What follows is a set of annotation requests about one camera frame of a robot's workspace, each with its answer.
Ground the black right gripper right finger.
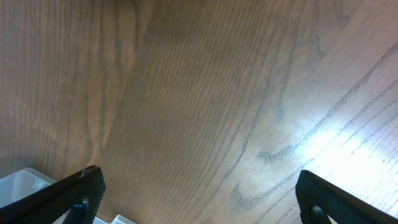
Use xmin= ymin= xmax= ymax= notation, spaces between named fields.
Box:
xmin=295 ymin=170 xmax=397 ymax=224

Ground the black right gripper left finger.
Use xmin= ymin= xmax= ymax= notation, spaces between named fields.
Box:
xmin=1 ymin=166 xmax=106 ymax=224

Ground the clear plastic storage bin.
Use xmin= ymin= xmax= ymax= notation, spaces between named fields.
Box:
xmin=0 ymin=167 xmax=136 ymax=224

